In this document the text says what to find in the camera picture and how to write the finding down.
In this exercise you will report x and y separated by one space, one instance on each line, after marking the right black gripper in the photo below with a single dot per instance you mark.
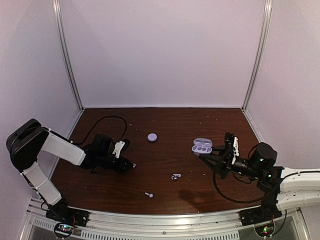
223 165

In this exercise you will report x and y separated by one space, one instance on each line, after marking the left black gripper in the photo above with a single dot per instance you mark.
119 168

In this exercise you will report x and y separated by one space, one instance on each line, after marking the grey-purple earbud charging case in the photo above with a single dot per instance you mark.
202 146

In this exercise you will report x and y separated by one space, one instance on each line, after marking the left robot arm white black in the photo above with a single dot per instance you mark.
32 141

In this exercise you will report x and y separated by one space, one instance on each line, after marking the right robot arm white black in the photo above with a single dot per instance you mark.
284 188

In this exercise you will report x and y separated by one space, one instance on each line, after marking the round lilac earbud case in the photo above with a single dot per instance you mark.
152 137

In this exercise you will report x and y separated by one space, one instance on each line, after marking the clip-on purple chrome earbud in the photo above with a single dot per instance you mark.
174 177

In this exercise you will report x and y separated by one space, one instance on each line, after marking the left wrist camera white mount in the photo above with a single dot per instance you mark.
120 147

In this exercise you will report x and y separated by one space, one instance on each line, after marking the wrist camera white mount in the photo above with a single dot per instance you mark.
231 142
120 147

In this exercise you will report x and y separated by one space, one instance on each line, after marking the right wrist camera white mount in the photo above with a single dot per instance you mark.
231 142

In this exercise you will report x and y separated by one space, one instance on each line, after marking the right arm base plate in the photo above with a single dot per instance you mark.
253 216

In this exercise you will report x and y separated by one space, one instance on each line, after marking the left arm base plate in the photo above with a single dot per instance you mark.
70 216

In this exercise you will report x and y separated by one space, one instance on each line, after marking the front aluminium rail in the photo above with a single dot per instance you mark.
100 225

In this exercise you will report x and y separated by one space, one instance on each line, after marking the right aluminium frame post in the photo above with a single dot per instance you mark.
263 35

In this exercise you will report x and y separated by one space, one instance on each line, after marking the aluminium frame post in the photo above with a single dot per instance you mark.
263 35
65 53

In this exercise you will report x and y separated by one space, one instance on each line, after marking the left aluminium frame post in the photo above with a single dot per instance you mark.
65 53

